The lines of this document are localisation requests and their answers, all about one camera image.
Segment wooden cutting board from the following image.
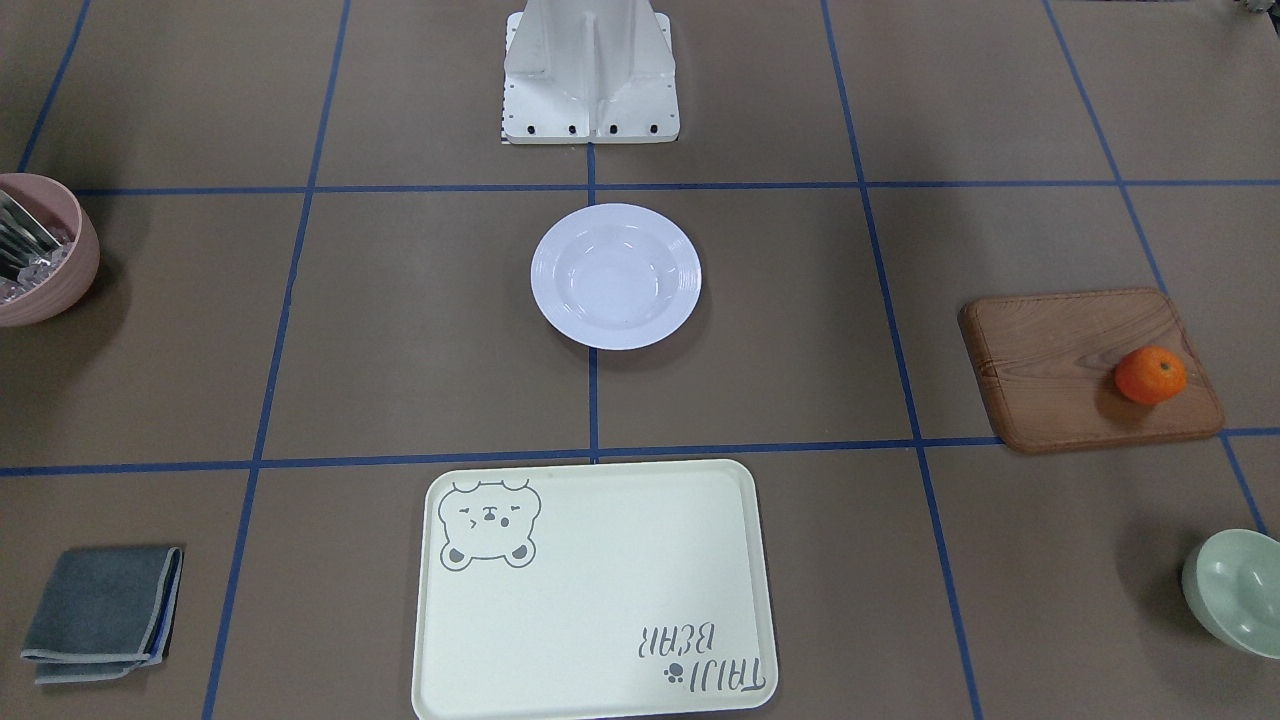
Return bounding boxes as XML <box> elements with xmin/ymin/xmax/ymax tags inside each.
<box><xmin>957</xmin><ymin>288</ymin><xmax>1225</xmax><ymax>454</ymax></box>

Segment grey folded cloth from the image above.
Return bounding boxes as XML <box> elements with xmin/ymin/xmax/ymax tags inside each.
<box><xmin>20</xmin><ymin>544</ymin><xmax>186</xmax><ymax>685</ymax></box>

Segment green bowl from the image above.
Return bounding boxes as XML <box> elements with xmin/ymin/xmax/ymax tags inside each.
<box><xmin>1180</xmin><ymin>529</ymin><xmax>1279</xmax><ymax>660</ymax></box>

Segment orange fruit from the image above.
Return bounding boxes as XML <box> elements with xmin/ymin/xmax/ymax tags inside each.
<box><xmin>1114</xmin><ymin>345</ymin><xmax>1188</xmax><ymax>406</ymax></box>

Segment metal utensils in bowl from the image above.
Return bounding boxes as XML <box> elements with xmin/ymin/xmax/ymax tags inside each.
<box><xmin>1</xmin><ymin>191</ymin><xmax>76</xmax><ymax>304</ymax></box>

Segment white round plate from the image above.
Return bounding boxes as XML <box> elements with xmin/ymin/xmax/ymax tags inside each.
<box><xmin>530</xmin><ymin>202</ymin><xmax>703</xmax><ymax>351</ymax></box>

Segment pink bowl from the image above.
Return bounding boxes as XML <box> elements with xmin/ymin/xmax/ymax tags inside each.
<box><xmin>1</xmin><ymin>173</ymin><xmax>101</xmax><ymax>328</ymax></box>

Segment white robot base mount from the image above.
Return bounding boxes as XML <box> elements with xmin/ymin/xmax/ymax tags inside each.
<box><xmin>500</xmin><ymin>1</ymin><xmax>681</xmax><ymax>145</ymax></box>

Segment cream bear serving tray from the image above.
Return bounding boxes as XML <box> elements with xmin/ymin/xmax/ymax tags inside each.
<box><xmin>411</xmin><ymin>459</ymin><xmax>780</xmax><ymax>719</ymax></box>

